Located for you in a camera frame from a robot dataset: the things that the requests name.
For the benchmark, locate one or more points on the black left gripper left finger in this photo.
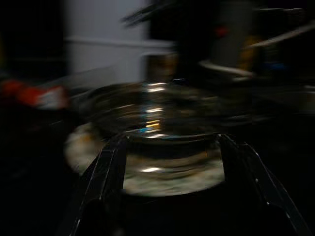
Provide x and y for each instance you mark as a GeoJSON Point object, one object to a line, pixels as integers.
{"type": "Point", "coordinates": [101, 186]}

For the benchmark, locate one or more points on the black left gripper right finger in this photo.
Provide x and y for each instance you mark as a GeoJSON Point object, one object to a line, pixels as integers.
{"type": "Point", "coordinates": [253, 186]}

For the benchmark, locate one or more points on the steel perforated steamer basket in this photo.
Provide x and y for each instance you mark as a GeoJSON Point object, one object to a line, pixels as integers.
{"type": "Point", "coordinates": [172, 115]}

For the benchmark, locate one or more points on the leaf print plate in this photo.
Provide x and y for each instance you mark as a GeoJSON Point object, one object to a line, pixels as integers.
{"type": "Point", "coordinates": [169, 184]}

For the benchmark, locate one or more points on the red white packet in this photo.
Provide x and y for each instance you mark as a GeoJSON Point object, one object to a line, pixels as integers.
{"type": "Point", "coordinates": [41, 97]}

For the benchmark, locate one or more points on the yellow oil bottle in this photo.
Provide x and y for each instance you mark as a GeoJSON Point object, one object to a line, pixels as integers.
{"type": "Point", "coordinates": [249, 52]}

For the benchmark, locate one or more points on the grey cylindrical appliance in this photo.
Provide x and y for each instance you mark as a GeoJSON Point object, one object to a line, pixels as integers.
{"type": "Point", "coordinates": [231, 46]}

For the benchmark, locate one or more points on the white tiered plastic container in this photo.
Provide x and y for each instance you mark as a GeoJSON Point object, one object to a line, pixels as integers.
{"type": "Point", "coordinates": [103, 24]}

